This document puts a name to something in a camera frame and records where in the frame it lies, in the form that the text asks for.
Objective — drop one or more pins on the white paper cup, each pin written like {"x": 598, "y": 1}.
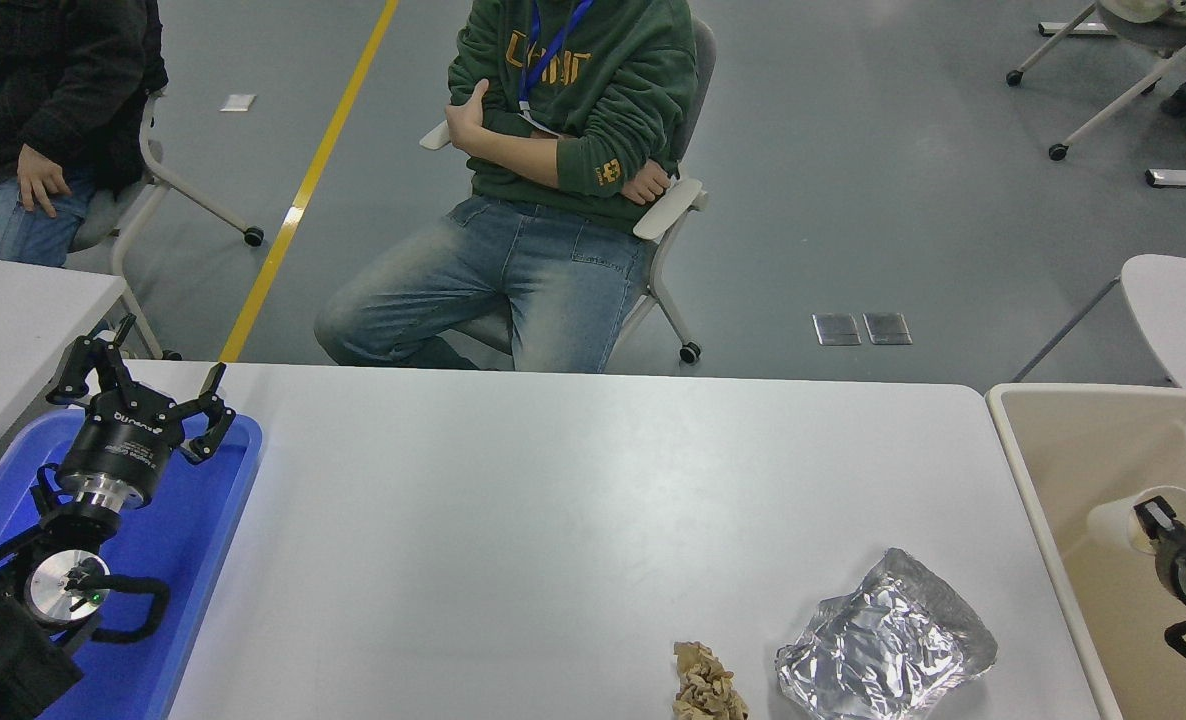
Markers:
{"x": 1113, "y": 525}

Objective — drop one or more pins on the person's right hand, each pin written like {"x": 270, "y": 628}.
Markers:
{"x": 646, "y": 185}

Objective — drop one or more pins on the small white table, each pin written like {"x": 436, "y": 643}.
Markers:
{"x": 13, "y": 320}

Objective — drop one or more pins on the white side table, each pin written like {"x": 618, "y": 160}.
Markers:
{"x": 1183, "y": 300}

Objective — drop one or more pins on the blue plastic tray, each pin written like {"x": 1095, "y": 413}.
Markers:
{"x": 183, "y": 560}

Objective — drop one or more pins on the large pale bin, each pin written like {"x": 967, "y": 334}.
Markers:
{"x": 1083, "y": 450}

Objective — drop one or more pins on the person's left forearm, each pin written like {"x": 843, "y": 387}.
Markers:
{"x": 518, "y": 160}

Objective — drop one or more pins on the metal floor plate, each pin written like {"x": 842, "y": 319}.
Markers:
{"x": 887, "y": 327}
{"x": 837, "y": 328}

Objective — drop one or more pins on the grey seat white-frame chair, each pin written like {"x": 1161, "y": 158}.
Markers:
{"x": 103, "y": 215}

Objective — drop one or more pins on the white-frame wheeled chair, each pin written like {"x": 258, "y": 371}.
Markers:
{"x": 1143, "y": 30}

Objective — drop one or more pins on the person's left hand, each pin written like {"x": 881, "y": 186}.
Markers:
{"x": 43, "y": 180}
{"x": 468, "y": 120}

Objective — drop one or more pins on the grey padded office chair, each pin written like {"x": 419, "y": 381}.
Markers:
{"x": 668, "y": 210}

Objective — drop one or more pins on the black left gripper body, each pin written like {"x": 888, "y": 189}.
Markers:
{"x": 118, "y": 445}

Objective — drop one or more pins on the crumpled tan paper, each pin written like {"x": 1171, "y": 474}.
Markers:
{"x": 703, "y": 685}

